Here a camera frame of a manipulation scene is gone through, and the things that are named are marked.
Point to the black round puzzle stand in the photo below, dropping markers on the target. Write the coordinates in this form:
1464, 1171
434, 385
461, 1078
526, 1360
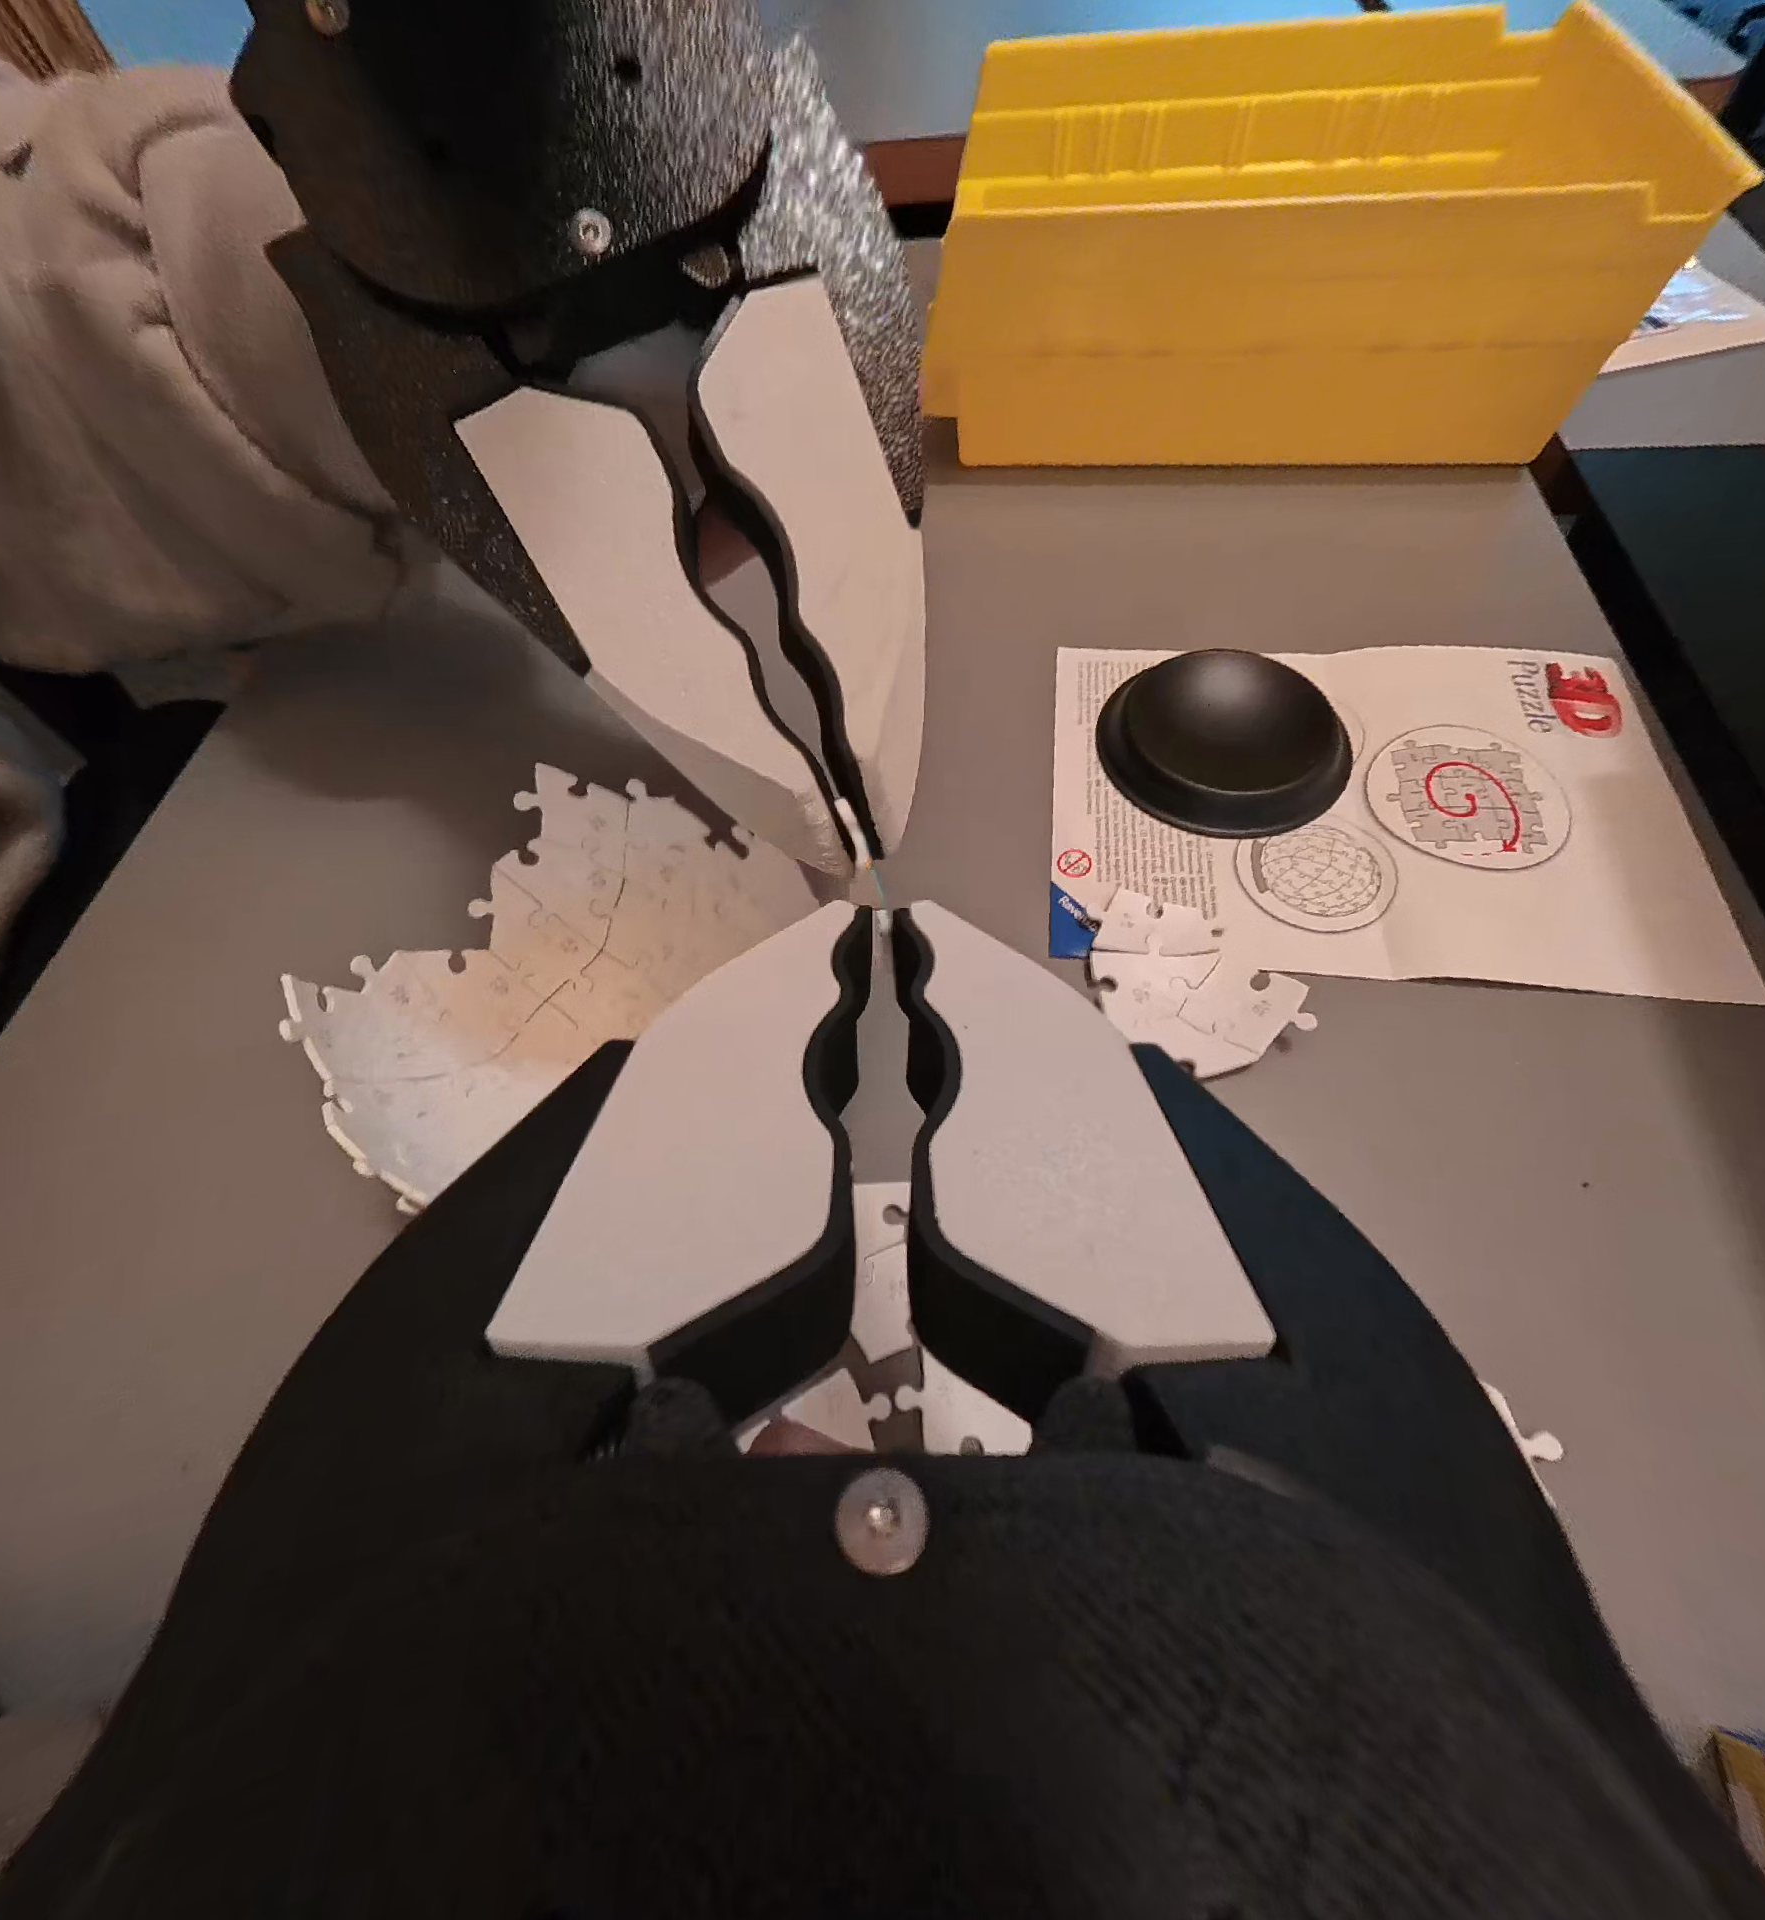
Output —
1218, 734

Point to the loose white puzzle piece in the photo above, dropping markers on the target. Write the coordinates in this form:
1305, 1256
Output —
878, 1260
810, 1413
956, 1418
1523, 1437

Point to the yellow plastic bin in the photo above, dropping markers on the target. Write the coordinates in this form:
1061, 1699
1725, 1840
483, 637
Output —
1271, 344

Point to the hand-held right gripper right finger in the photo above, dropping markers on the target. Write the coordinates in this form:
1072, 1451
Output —
1092, 1200

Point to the black chair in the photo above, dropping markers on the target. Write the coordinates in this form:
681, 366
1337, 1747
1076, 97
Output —
1707, 601

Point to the small assembled white puzzle section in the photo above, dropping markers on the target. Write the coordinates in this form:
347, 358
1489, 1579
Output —
1197, 1005

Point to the person's left forearm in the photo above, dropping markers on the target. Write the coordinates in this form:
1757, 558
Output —
116, 374

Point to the printed puzzle instruction sheet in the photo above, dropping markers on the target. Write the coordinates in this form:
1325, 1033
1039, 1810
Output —
1570, 930

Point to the large assembled white puzzle section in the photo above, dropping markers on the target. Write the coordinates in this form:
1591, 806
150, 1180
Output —
522, 991

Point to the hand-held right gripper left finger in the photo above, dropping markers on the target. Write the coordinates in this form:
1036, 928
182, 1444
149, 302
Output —
673, 1200

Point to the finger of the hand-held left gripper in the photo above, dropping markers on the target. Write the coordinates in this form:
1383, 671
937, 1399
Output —
626, 601
837, 524

